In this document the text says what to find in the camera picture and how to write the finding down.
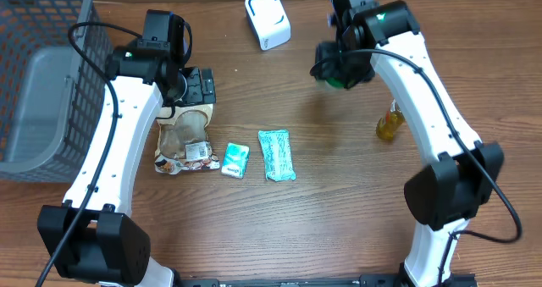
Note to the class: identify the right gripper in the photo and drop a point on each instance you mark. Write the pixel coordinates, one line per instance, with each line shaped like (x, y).
(328, 67)

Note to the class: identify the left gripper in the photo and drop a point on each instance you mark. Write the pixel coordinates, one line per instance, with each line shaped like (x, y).
(192, 94)

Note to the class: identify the green lid seasoning jar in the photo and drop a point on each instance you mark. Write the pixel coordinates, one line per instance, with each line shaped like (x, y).
(333, 84)

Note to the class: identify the brown white snack bag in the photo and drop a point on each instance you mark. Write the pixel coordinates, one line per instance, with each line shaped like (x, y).
(183, 143)

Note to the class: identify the yellow dish soap bottle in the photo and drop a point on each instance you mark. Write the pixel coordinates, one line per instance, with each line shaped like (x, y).
(390, 123)

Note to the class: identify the teal white tissue packet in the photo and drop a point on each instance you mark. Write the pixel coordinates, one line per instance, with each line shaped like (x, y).
(235, 160)

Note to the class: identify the teal tissue pack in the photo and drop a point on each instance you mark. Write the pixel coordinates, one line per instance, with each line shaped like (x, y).
(277, 157)

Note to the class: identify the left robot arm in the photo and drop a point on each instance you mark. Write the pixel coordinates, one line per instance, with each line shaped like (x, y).
(91, 237)

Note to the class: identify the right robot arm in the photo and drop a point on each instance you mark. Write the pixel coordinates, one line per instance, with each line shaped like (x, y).
(385, 40)

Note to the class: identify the white barcode scanner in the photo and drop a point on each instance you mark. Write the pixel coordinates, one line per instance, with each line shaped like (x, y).
(269, 22)

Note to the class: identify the grey plastic shopping basket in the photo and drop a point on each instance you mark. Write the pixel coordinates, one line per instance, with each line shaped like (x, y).
(51, 99)

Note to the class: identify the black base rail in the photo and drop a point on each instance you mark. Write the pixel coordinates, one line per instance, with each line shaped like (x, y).
(296, 282)

